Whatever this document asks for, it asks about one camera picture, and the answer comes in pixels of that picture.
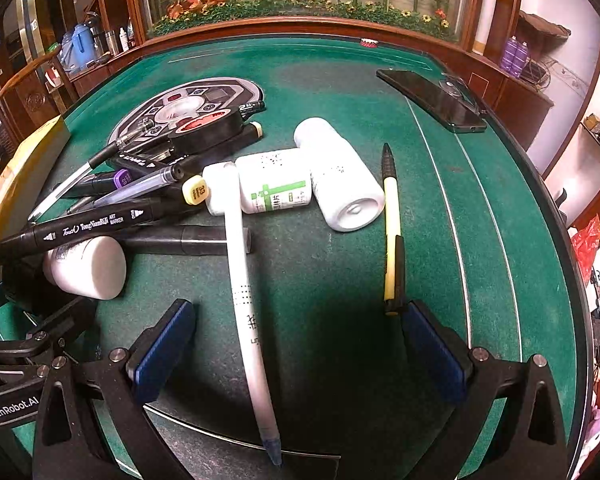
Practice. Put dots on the round dice control panel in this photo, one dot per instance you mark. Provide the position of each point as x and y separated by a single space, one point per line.
169 109

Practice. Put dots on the long white brush pen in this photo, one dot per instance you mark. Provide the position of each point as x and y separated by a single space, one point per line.
225 200

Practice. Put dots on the black smartphone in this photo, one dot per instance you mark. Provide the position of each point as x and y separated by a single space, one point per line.
451 112

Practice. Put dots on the clear barrel gel pen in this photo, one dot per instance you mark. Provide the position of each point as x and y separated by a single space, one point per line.
145 185

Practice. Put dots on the black electrical tape roll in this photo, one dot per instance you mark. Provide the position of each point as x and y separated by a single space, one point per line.
205 132

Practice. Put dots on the clear silver tip pen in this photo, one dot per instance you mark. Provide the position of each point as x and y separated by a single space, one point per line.
111 149

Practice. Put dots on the yellow black mechanical pencil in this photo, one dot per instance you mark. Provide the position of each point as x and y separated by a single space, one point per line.
394 288

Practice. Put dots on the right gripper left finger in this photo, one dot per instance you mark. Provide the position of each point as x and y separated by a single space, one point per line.
69 442

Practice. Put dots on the purple capped black marker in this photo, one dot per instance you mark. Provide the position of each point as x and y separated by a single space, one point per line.
99 184

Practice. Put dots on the green label white bottle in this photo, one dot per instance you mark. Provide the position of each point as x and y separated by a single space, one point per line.
274 180

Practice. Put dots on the black fineliner pen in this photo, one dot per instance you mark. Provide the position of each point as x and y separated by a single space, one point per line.
175 240

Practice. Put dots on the red label white bottle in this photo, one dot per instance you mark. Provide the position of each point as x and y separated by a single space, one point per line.
94 268

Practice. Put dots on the purple bottles on shelf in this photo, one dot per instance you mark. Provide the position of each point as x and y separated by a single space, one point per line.
514 57

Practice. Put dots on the red plastic bag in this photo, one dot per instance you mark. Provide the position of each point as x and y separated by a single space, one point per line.
585 244

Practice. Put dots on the yellow capped black marker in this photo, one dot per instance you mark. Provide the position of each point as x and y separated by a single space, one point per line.
101 221

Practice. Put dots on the tall white plastic bottle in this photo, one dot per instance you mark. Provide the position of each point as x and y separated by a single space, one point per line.
347 192

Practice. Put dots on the yellow open storage box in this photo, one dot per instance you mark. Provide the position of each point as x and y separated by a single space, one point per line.
25 174

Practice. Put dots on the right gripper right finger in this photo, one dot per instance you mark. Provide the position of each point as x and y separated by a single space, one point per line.
529 441

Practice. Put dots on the red white mahjong tile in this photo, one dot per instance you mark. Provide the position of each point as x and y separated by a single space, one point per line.
368 43

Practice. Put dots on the wooden chair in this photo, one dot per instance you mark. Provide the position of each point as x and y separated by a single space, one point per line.
26 102

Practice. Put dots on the blue water kettle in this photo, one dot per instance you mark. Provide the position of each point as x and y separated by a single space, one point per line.
77 49

